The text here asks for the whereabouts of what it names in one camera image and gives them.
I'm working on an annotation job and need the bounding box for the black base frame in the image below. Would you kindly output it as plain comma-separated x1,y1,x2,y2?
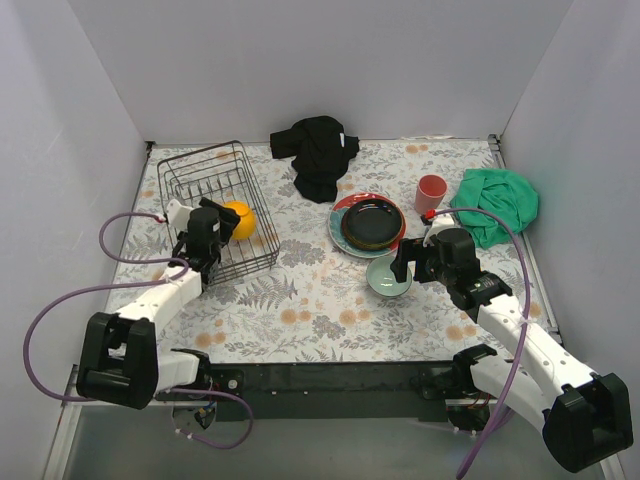
64,362,594,431

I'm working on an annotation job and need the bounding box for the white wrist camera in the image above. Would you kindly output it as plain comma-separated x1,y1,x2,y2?
423,210,456,246
156,199,194,233

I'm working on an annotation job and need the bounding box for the pink cup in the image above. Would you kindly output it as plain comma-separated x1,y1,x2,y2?
414,174,448,215

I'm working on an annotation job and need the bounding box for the yellow bowl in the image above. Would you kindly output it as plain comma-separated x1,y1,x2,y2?
224,201,257,241

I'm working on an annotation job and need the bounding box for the black wire dish rack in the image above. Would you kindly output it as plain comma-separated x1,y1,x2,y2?
157,141,280,285

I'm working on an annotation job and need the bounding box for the large white plate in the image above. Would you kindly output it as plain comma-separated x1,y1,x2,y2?
328,192,406,259

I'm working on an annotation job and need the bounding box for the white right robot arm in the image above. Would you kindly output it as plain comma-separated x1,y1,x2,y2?
391,227,634,473

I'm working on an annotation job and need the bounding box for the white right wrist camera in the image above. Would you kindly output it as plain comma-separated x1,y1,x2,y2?
423,210,456,246

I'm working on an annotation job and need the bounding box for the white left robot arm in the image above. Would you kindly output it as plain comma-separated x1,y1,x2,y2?
76,199,241,409

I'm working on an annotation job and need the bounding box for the orange yellow plate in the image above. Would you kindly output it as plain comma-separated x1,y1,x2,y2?
340,202,407,251

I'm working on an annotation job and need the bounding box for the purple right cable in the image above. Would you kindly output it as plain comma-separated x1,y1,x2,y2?
439,207,532,480

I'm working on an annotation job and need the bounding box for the green cloth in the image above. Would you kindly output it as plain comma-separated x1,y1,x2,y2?
450,169,539,249

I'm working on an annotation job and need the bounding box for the floral table mat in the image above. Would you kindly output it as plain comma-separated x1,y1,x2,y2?
97,139,556,364

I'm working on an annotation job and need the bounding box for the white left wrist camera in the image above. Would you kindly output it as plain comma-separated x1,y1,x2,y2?
156,199,194,233

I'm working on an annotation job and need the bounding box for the white green patterned bowl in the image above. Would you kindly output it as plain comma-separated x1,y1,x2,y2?
366,256,412,298

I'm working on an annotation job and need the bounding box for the black cloth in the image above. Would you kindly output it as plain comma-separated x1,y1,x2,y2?
269,116,360,204

